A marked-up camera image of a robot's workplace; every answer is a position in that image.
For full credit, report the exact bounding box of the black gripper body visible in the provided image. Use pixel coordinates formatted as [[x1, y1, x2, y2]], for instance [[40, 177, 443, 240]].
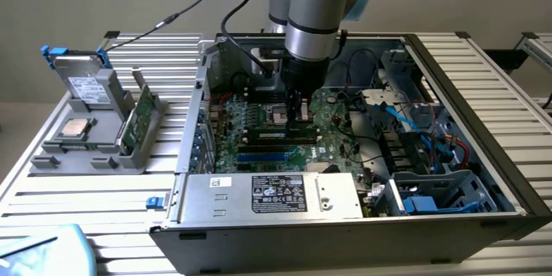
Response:
[[283, 57, 331, 96]]

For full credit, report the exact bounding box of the green RAM stick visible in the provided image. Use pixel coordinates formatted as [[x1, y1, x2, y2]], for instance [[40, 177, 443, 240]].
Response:
[[247, 128, 321, 142]]

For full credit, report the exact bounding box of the CPU socket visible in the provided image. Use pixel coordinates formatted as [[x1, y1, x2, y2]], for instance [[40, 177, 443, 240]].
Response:
[[264, 104, 295, 126]]

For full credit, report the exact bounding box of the green motherboard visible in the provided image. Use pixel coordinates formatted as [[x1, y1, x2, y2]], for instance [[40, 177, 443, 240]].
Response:
[[207, 87, 372, 180]]

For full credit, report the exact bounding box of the black expansion slot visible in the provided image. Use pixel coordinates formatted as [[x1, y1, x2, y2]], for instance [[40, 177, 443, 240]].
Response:
[[237, 145, 288, 155]]

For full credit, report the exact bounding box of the blue expansion slot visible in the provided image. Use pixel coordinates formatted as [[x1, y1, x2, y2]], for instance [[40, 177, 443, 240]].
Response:
[[236, 154, 289, 163]]

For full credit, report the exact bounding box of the silver chipset heatsink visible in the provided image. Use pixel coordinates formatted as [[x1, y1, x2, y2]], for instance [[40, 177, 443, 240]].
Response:
[[307, 162, 333, 175]]

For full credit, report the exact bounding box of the metal drive cage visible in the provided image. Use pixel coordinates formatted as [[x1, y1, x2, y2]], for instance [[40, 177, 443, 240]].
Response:
[[360, 48, 441, 135]]

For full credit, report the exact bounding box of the silver power supply unit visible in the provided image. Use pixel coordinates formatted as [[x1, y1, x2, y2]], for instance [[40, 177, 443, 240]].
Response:
[[175, 172, 364, 222]]

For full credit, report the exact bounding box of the green graphics card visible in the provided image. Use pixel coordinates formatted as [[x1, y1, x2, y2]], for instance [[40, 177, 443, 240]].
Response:
[[115, 83, 157, 156]]

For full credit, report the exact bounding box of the blue plastic disk carrier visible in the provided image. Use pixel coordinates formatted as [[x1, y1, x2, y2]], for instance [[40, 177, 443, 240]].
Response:
[[401, 195, 437, 215]]

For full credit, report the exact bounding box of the open black PC case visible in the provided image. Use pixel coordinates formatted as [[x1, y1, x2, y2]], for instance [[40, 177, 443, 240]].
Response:
[[148, 32, 552, 274]]

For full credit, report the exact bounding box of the gray metal disk bay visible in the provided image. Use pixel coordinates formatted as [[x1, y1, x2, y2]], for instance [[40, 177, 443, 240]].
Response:
[[372, 169, 504, 217]]

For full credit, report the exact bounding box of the silver CPU chip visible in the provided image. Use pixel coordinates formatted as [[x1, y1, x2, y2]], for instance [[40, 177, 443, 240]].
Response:
[[60, 117, 99, 138]]

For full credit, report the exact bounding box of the gray parts rack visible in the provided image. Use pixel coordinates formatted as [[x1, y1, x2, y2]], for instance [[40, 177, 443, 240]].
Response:
[[29, 67, 169, 176]]

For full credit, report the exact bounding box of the teal plastic object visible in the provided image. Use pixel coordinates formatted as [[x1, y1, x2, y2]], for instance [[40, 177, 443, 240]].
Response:
[[0, 223, 101, 276]]

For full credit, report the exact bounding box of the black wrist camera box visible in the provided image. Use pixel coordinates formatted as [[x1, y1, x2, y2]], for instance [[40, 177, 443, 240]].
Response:
[[248, 48, 287, 64]]

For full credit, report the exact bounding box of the thin black case wire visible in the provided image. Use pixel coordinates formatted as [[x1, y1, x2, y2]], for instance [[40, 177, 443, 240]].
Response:
[[345, 48, 385, 90]]

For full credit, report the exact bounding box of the blue disk wire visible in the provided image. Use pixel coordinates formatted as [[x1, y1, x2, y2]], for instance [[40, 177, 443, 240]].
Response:
[[377, 103, 455, 174]]

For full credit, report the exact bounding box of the black looped camera cable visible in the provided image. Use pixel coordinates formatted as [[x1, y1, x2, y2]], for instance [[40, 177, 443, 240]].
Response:
[[220, 0, 273, 80]]

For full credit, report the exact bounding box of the black cable with inline connector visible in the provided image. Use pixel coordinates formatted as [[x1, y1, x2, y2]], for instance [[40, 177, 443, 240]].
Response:
[[104, 0, 225, 53]]

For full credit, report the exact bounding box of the red disk wire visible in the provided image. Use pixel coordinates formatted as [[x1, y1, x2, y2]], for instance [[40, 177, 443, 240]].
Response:
[[447, 136, 473, 164]]

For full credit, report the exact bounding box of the hard disk with blue bracket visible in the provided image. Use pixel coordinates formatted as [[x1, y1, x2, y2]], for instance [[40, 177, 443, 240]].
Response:
[[40, 45, 120, 105]]

